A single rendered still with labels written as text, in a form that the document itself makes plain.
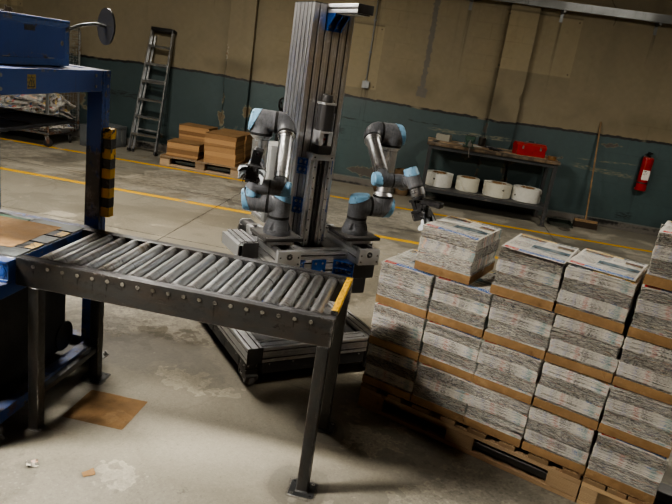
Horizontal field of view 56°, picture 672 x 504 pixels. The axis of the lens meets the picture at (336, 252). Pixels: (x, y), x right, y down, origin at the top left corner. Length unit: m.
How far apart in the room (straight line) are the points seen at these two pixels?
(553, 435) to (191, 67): 8.38
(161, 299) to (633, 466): 2.11
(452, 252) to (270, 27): 7.33
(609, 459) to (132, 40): 9.21
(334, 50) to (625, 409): 2.26
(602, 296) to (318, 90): 1.79
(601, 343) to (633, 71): 7.30
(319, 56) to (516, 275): 1.55
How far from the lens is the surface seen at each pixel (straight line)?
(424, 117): 9.58
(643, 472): 3.12
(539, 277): 2.91
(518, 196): 9.15
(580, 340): 2.94
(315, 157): 3.46
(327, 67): 3.55
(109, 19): 3.29
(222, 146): 9.06
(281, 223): 3.36
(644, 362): 2.92
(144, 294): 2.63
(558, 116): 9.73
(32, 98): 10.12
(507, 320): 3.00
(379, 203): 3.60
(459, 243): 2.99
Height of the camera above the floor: 1.74
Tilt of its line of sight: 17 degrees down
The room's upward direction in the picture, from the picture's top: 8 degrees clockwise
